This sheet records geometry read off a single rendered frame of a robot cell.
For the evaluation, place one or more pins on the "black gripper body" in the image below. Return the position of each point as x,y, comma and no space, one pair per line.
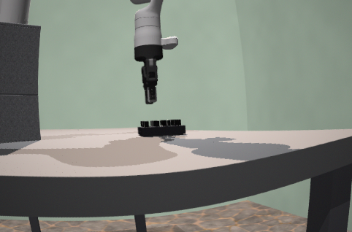
143,52

